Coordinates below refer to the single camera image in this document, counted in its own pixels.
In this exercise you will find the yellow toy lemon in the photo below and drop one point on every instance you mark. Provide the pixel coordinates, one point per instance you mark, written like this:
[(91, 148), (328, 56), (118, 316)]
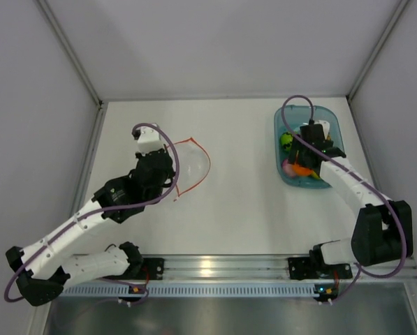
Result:
[(315, 176)]

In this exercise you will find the aluminium mounting rail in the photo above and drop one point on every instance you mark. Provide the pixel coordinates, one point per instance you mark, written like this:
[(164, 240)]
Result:
[(226, 267)]

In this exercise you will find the purple toy onion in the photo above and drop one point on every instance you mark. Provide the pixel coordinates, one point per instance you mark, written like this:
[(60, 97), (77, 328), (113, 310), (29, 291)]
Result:
[(288, 168)]

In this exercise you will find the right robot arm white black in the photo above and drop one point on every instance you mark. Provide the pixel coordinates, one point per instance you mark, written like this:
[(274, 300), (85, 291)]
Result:
[(383, 229)]

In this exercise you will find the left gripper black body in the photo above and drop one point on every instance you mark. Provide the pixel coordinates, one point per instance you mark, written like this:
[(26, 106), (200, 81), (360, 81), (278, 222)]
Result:
[(156, 195)]

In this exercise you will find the right aluminium frame post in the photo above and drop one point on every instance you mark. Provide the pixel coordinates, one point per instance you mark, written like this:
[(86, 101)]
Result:
[(388, 28)]

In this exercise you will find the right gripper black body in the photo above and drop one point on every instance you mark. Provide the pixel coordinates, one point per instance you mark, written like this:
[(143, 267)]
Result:
[(301, 159)]

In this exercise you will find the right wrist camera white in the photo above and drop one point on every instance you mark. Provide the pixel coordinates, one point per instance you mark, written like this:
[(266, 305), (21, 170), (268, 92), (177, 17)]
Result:
[(325, 126)]

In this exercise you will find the aluminium frame post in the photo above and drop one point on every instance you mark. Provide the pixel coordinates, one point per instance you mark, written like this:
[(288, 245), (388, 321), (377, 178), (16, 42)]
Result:
[(66, 45), (388, 28)]

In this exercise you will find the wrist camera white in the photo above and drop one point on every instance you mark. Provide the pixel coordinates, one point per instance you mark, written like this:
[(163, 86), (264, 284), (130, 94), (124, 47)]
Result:
[(325, 126), (148, 139)]

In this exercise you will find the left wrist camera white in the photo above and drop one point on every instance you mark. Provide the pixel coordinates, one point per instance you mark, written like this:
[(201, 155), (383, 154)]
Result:
[(148, 139)]

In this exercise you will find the green watermelon toy ball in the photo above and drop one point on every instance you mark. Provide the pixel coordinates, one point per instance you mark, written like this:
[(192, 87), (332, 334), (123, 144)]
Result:
[(286, 141)]

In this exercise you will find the grey slotted cable duct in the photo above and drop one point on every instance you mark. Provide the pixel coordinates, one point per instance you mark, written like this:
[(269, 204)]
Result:
[(161, 289)]

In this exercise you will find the orange toy ball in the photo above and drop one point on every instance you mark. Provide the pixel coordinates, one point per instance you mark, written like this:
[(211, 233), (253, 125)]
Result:
[(301, 171)]

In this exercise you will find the clear zip top bag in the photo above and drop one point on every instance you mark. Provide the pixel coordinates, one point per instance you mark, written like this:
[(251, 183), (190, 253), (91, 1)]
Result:
[(195, 165)]

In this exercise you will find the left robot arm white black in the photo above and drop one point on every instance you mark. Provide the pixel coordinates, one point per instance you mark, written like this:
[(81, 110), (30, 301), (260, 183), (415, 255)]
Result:
[(44, 269)]

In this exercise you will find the left aluminium frame post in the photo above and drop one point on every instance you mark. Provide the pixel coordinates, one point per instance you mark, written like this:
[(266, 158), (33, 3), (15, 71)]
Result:
[(66, 45)]

